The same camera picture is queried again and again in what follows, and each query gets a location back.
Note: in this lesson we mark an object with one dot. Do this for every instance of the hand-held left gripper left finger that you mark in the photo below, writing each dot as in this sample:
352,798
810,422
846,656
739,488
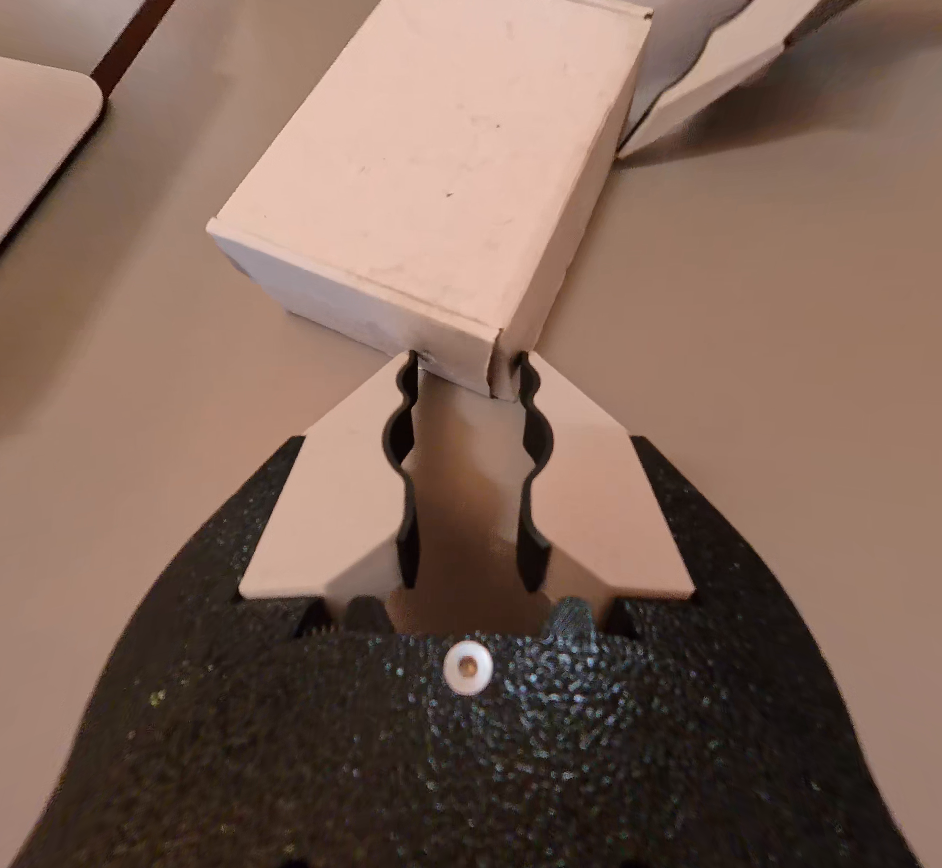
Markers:
331,500

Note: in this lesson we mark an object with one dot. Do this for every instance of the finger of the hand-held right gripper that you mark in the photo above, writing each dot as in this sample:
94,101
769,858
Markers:
736,51

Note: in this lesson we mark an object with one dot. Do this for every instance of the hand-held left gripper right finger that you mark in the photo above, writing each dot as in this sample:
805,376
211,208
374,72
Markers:
603,507

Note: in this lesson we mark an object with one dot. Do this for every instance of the white cardboard mailer box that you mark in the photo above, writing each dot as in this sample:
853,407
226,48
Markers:
441,147

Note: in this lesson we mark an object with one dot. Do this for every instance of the grey desk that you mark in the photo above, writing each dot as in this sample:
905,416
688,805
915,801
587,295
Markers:
736,368

